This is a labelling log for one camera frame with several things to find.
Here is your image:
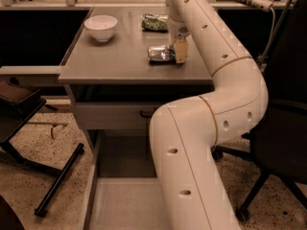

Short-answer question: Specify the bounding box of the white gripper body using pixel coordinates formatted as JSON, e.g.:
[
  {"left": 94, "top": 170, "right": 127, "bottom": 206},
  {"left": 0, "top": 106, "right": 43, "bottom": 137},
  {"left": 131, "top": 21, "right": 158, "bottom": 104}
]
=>
[{"left": 167, "top": 3, "right": 190, "bottom": 44}]

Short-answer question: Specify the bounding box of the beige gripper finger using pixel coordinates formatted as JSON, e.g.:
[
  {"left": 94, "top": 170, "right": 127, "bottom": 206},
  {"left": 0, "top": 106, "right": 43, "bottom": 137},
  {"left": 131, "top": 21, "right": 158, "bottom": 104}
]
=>
[{"left": 173, "top": 38, "right": 188, "bottom": 63}]

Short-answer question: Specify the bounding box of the crushed silver blue redbull can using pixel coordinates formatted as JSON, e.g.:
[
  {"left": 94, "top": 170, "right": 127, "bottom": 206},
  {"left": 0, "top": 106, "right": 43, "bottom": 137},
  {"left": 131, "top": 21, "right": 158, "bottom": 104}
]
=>
[{"left": 148, "top": 45, "right": 176, "bottom": 62}]

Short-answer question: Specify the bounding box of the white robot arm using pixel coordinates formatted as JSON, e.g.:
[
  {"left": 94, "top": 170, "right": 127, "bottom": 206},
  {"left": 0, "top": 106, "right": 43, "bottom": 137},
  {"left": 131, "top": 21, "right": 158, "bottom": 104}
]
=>
[{"left": 150, "top": 0, "right": 269, "bottom": 230}]

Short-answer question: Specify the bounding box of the crushed green can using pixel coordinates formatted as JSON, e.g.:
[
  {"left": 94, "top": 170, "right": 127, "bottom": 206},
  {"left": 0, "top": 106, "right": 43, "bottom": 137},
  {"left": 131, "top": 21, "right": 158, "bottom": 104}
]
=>
[{"left": 141, "top": 13, "right": 168, "bottom": 32}]

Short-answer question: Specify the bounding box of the grey drawer cabinet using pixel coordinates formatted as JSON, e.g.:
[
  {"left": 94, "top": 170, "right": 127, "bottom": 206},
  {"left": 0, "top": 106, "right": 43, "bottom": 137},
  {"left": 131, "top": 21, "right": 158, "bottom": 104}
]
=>
[{"left": 59, "top": 6, "right": 213, "bottom": 148}]

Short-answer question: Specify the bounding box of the open grey lower drawer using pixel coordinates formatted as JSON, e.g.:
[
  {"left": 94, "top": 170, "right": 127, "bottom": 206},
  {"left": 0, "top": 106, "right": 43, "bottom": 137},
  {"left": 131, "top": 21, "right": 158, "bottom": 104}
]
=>
[{"left": 78, "top": 131, "right": 171, "bottom": 230}]

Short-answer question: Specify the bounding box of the white ceramic bowl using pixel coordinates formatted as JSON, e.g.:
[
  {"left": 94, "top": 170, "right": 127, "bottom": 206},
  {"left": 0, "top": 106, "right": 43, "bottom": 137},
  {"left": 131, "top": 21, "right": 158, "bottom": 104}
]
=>
[{"left": 84, "top": 15, "right": 117, "bottom": 42}]

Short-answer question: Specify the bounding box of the black office chair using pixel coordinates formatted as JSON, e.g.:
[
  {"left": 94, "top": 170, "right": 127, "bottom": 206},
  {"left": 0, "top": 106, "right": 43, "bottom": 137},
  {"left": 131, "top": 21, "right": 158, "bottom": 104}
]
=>
[{"left": 212, "top": 0, "right": 307, "bottom": 222}]

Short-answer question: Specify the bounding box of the brown box on stand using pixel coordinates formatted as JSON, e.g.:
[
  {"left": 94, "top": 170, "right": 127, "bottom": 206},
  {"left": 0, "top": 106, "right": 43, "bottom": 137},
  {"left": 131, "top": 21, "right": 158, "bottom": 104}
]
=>
[{"left": 0, "top": 80, "right": 40, "bottom": 115}]

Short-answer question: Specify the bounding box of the black table stand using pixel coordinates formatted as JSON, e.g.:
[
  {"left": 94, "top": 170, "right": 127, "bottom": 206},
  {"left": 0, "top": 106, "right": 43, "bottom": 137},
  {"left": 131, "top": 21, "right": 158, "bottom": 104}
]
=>
[{"left": 0, "top": 99, "right": 85, "bottom": 219}]

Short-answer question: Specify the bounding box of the white cable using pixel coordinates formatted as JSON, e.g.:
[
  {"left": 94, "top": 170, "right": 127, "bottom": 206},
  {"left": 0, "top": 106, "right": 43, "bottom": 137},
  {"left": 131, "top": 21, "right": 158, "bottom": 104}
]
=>
[{"left": 257, "top": 7, "right": 276, "bottom": 65}]

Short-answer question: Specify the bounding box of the closed drawer with black handle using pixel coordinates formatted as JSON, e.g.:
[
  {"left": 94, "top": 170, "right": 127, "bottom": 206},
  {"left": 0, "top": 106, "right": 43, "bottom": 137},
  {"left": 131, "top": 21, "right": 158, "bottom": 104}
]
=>
[{"left": 72, "top": 103, "right": 161, "bottom": 129}]

